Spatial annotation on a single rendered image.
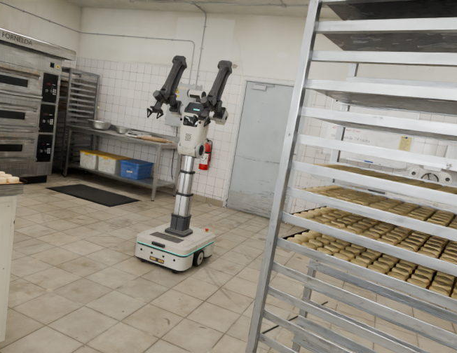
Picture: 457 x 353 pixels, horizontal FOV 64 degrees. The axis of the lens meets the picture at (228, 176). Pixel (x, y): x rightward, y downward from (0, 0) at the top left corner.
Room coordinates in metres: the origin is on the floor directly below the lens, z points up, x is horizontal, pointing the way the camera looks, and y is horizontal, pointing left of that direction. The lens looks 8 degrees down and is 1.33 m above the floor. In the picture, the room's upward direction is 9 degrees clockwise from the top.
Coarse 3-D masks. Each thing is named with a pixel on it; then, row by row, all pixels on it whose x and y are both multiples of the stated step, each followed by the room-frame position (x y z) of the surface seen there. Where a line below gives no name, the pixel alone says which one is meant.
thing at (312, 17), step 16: (320, 0) 1.22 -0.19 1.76; (304, 32) 1.23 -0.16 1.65; (304, 48) 1.22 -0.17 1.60; (304, 64) 1.22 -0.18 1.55; (304, 80) 1.22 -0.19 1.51; (288, 128) 1.22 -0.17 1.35; (288, 144) 1.22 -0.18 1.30; (288, 160) 1.21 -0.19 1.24; (288, 176) 1.23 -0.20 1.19; (272, 208) 1.23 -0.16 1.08; (272, 224) 1.22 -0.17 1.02; (272, 240) 1.22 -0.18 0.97; (272, 256) 1.22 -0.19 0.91; (256, 304) 1.22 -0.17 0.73; (256, 320) 1.22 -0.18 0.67; (256, 336) 1.22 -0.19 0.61; (256, 352) 1.24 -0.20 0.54
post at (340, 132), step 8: (352, 64) 1.59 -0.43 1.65; (352, 72) 1.59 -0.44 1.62; (336, 128) 1.60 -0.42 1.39; (344, 128) 1.59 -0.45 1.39; (336, 136) 1.59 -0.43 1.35; (336, 152) 1.59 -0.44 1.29; (336, 160) 1.58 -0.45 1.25; (312, 272) 1.59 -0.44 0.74; (304, 288) 1.60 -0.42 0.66; (304, 296) 1.59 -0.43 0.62; (304, 312) 1.58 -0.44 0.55; (296, 344) 1.59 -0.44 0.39
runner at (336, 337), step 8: (304, 320) 1.58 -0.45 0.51; (312, 328) 1.54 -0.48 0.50; (320, 328) 1.53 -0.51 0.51; (328, 328) 1.51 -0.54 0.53; (328, 336) 1.50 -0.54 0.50; (336, 336) 1.49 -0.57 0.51; (344, 336) 1.47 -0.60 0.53; (344, 344) 1.46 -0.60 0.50; (352, 344) 1.45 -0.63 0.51; (360, 344) 1.43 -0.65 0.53; (360, 352) 1.42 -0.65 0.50; (368, 352) 1.41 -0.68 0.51; (376, 352) 1.39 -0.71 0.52
